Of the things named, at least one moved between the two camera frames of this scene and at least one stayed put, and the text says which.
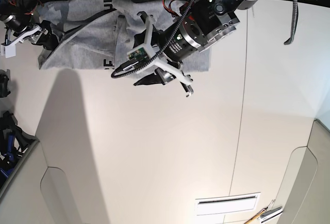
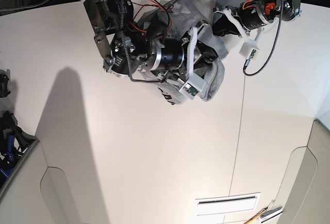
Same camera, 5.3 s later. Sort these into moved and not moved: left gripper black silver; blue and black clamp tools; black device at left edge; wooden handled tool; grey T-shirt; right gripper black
Moved: left gripper black silver; grey T-shirt; right gripper black
Not moved: black device at left edge; wooden handled tool; blue and black clamp tools
